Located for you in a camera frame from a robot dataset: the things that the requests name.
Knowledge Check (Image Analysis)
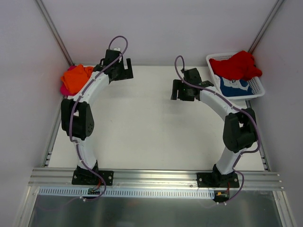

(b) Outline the orange t shirt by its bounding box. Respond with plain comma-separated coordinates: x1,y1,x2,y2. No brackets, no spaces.
61,64,93,94

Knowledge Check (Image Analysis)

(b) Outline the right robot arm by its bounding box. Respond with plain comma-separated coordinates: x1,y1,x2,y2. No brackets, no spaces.
171,68,258,187

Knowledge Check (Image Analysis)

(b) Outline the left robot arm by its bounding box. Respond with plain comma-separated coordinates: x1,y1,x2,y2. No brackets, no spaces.
61,48,134,184

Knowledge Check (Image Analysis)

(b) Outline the blue white t shirt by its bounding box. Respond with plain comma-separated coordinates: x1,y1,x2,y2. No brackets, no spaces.
219,77,253,97

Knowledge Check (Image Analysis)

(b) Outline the folded pink t shirt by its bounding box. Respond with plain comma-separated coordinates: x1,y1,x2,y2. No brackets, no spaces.
60,66,76,96

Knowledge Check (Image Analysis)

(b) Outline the red t shirt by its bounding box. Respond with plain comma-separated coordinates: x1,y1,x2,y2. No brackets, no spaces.
209,51,262,81

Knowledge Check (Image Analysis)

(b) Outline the white plastic basket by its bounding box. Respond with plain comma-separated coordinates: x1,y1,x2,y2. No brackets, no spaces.
206,52,265,100

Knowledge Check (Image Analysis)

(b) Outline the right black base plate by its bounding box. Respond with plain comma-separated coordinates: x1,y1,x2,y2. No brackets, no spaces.
196,172,240,188

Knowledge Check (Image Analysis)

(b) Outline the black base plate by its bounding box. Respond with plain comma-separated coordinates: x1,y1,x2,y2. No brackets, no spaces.
71,168,114,186
196,172,240,188

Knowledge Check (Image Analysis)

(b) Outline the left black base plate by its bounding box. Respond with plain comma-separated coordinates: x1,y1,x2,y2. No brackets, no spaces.
71,168,114,186

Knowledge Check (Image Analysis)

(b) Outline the white slotted cable duct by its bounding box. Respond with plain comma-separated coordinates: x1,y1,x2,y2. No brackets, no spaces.
38,187,214,199

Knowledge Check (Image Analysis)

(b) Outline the aluminium mounting rail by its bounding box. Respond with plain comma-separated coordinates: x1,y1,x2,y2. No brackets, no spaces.
28,167,285,191

